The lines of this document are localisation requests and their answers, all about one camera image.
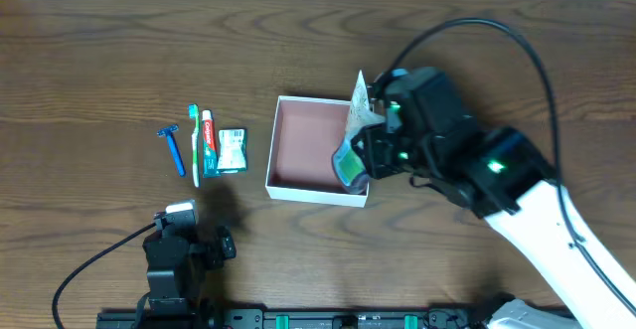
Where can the green and white toothbrush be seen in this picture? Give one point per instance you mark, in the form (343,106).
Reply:
(195,116)

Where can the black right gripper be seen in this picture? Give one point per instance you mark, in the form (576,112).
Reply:
(380,146)

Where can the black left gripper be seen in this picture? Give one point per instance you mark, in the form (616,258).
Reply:
(219,245)

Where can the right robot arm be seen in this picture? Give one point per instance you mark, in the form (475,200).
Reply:
(503,179)

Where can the green and white soap packet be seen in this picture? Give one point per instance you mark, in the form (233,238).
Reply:
(232,158)

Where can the blue disposable razor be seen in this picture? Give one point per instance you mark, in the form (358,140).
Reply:
(168,134)

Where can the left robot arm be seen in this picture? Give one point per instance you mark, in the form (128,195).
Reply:
(174,299)

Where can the clear pump soap bottle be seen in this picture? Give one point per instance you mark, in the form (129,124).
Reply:
(349,168)

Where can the white floral lotion tube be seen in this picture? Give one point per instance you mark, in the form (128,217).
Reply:
(360,111)

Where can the red and teal toothpaste tube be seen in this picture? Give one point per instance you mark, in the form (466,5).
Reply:
(209,146)

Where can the black mounting rail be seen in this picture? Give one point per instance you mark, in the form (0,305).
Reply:
(514,315)

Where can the white box with pink interior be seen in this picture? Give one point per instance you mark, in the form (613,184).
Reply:
(306,132)

